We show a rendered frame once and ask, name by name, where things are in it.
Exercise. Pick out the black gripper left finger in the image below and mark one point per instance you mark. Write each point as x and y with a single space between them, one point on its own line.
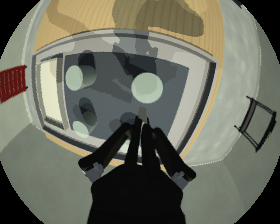
92 165

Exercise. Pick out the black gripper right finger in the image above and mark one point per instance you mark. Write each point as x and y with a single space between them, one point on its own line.
179 172

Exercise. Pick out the cream shallow square tray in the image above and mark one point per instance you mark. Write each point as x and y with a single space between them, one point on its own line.
48 78

